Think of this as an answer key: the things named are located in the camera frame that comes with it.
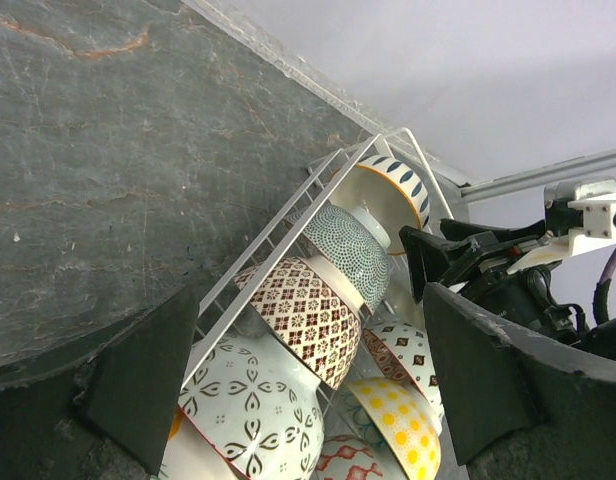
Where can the maroon tile pattern bowl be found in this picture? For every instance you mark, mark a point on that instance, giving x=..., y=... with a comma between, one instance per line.
x=314, y=309

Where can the yellow sun pattern bowl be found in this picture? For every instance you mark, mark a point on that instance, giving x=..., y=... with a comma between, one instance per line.
x=403, y=423

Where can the grey dotted bowl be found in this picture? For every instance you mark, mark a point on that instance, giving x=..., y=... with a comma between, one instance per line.
x=356, y=244

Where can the white bowl dark diamond pattern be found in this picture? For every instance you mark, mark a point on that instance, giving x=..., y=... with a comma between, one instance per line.
x=402, y=353

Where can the white bowl orange flower pattern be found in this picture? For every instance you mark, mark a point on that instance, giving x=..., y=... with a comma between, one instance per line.
x=188, y=456

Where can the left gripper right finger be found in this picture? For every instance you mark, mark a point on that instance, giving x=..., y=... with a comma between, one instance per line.
x=518, y=404

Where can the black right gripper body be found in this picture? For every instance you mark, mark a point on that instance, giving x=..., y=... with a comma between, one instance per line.
x=476, y=259

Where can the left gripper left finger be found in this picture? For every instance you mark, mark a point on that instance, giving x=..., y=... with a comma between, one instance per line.
x=100, y=406

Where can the white bowl teal floral pattern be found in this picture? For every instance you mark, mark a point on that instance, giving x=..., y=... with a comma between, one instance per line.
x=257, y=405

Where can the white bowl red lattice pattern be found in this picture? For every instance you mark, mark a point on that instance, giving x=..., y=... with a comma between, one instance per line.
x=345, y=457

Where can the white wire dish rack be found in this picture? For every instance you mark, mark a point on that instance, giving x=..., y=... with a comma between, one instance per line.
x=227, y=306

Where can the plain white ribbed bowl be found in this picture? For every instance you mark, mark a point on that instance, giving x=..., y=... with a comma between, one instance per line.
x=398, y=304

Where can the white bowl teal leaf pattern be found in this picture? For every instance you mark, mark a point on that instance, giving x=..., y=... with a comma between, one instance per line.
x=391, y=191

